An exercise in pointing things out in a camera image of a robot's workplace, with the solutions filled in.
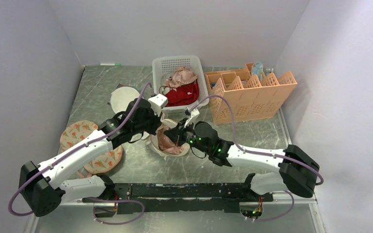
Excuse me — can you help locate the orange plastic organizer rack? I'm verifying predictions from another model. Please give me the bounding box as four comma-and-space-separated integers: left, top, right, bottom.
204, 63, 297, 124

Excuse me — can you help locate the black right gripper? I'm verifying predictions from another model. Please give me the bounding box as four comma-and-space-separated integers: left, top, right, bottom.
164, 117, 210, 154

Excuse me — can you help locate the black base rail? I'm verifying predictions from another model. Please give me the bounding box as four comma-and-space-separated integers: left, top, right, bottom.
94, 173, 273, 215

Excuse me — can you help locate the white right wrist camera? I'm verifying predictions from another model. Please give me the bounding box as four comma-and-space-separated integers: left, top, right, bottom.
184, 108, 200, 128

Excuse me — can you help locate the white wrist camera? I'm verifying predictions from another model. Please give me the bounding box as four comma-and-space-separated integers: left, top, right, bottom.
148, 94, 168, 117
184, 108, 200, 128

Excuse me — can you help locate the red bra in basket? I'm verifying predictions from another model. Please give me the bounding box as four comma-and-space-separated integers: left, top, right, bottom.
159, 83, 200, 107

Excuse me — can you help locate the green-capped white marker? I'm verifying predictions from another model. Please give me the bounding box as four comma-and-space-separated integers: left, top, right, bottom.
100, 63, 121, 67

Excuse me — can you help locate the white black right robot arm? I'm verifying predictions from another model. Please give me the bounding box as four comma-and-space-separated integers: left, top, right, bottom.
164, 121, 319, 201

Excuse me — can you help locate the pink bra from bag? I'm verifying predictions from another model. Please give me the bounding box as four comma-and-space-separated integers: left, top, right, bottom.
157, 126, 184, 155

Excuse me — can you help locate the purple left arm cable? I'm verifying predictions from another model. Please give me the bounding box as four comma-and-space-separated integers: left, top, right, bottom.
7, 82, 153, 226

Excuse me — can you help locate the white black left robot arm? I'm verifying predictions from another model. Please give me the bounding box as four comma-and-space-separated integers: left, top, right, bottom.
16, 94, 168, 217

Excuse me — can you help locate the floral mesh laundry bag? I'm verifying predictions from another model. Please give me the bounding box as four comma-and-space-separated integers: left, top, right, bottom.
59, 119, 123, 180

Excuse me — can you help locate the blue packet in organizer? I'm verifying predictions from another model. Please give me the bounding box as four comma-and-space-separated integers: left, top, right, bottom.
251, 62, 265, 81

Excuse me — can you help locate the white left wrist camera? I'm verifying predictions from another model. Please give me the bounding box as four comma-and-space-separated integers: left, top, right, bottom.
148, 94, 168, 117

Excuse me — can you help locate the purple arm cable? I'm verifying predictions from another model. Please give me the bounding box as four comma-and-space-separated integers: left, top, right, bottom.
7, 82, 153, 226
188, 94, 324, 223

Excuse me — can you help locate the pink bra in basket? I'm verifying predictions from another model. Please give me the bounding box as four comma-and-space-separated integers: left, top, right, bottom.
164, 67, 198, 88

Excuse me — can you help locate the beige-trimmed mesh laundry bag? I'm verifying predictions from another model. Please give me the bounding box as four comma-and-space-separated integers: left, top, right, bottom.
141, 119, 190, 158

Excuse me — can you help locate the white plastic basket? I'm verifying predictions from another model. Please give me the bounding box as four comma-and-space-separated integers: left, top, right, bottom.
152, 55, 209, 113

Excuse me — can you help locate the blue-trimmed mesh laundry bag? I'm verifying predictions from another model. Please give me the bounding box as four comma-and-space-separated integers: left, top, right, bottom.
109, 86, 139, 114

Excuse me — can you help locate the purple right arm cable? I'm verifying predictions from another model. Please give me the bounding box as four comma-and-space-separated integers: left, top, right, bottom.
188, 94, 324, 223

